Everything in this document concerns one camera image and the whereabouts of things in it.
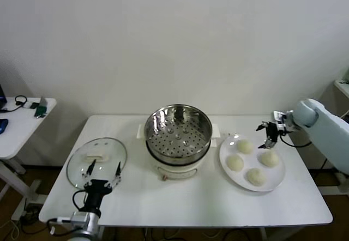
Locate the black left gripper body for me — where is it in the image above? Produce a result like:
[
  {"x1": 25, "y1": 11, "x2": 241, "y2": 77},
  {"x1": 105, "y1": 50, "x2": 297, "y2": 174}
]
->
[{"x1": 83, "y1": 179, "x2": 113, "y2": 215}]

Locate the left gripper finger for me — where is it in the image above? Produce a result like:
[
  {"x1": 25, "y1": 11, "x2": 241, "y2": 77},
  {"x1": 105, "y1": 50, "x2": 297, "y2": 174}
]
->
[
  {"x1": 81, "y1": 159, "x2": 96, "y2": 189},
  {"x1": 106, "y1": 161, "x2": 122, "y2": 192}
]

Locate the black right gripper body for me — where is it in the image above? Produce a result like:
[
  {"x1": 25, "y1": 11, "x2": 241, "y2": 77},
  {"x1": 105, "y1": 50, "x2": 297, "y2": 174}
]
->
[{"x1": 266, "y1": 121, "x2": 281, "y2": 143}]

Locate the white steamed baozi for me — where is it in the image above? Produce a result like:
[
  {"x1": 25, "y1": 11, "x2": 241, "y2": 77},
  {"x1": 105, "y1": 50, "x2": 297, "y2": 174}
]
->
[
  {"x1": 258, "y1": 150, "x2": 280, "y2": 168},
  {"x1": 236, "y1": 139, "x2": 254, "y2": 154},
  {"x1": 246, "y1": 167, "x2": 267, "y2": 186},
  {"x1": 226, "y1": 154, "x2": 245, "y2": 172}
]

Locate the round glass pot lid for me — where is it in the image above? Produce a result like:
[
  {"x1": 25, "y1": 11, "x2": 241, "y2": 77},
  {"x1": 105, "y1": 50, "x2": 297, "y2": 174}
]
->
[{"x1": 66, "y1": 136, "x2": 128, "y2": 190}]

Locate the stainless steel steamer basket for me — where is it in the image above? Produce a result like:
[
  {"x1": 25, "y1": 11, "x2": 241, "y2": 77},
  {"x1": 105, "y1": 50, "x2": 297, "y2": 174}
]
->
[{"x1": 136, "y1": 104, "x2": 221, "y2": 166}]

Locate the white round plate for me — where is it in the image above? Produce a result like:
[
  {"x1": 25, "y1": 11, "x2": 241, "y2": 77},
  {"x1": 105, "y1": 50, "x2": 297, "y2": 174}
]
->
[{"x1": 219, "y1": 133, "x2": 286, "y2": 192}]

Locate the white electric cooking pot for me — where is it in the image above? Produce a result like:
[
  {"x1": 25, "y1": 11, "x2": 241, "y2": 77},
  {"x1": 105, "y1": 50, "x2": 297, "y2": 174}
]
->
[{"x1": 147, "y1": 141, "x2": 212, "y2": 182}]

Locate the floor power strip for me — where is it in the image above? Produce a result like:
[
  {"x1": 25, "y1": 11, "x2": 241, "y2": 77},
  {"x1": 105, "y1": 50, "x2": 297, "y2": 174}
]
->
[{"x1": 19, "y1": 207, "x2": 39, "y2": 224}]

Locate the white side table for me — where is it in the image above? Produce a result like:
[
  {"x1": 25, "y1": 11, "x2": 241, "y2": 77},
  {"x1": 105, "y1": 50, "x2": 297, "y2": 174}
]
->
[{"x1": 0, "y1": 97, "x2": 57, "y2": 208}]

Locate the white background shelf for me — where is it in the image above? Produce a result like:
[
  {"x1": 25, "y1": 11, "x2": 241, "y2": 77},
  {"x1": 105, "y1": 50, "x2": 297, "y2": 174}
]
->
[{"x1": 334, "y1": 66, "x2": 349, "y2": 100}]

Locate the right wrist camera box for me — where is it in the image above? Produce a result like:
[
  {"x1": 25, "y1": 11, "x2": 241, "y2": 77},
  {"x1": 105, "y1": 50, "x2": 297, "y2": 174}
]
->
[{"x1": 273, "y1": 110, "x2": 287, "y2": 124}]

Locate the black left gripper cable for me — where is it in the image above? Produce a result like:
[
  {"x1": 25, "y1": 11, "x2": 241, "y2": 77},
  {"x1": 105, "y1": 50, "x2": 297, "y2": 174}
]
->
[{"x1": 72, "y1": 190, "x2": 88, "y2": 212}]

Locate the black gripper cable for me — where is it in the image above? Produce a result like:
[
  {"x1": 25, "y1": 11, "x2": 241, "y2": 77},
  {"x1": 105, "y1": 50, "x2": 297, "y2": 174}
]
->
[
  {"x1": 72, "y1": 190, "x2": 88, "y2": 212},
  {"x1": 277, "y1": 134, "x2": 313, "y2": 148}
]

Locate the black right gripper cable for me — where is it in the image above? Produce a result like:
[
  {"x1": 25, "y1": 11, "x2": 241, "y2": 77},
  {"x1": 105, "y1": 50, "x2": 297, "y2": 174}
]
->
[{"x1": 277, "y1": 134, "x2": 313, "y2": 148}]

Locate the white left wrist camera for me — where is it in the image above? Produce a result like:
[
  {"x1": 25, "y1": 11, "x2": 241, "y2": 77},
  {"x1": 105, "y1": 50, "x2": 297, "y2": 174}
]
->
[{"x1": 47, "y1": 216, "x2": 73, "y2": 227}]

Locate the white floor base frame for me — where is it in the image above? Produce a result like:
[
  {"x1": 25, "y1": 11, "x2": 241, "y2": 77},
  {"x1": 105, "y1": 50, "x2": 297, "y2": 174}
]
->
[{"x1": 317, "y1": 170, "x2": 349, "y2": 196}]

